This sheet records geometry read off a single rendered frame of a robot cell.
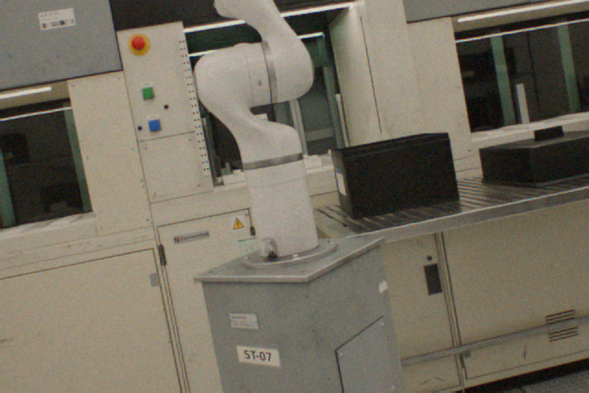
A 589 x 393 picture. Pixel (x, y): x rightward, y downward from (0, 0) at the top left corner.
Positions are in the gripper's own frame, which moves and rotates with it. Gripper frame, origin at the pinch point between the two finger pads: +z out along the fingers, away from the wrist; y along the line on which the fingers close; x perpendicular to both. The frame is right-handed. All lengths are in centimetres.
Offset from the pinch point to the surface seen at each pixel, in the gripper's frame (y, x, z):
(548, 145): 69, -33, -36
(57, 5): -48, 31, 13
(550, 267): 92, -78, 13
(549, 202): 60, -45, -49
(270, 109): 10.6, -9.3, 33.1
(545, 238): 91, -68, 13
